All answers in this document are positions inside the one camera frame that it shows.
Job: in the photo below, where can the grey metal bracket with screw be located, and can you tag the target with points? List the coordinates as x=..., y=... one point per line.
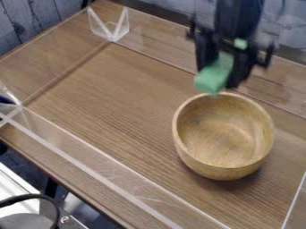
x=67, y=221

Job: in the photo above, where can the brown wooden bowl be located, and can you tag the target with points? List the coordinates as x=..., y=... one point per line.
x=223, y=135

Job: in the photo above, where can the green rectangular block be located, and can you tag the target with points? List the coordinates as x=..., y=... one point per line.
x=211, y=79

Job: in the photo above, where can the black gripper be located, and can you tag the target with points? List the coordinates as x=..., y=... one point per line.
x=247, y=52

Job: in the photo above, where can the clear acrylic barrier wall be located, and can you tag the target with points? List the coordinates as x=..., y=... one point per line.
x=110, y=186

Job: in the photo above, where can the clear acrylic corner bracket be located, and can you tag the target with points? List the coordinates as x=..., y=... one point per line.
x=111, y=31

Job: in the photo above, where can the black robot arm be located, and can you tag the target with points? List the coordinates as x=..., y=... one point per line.
x=235, y=19

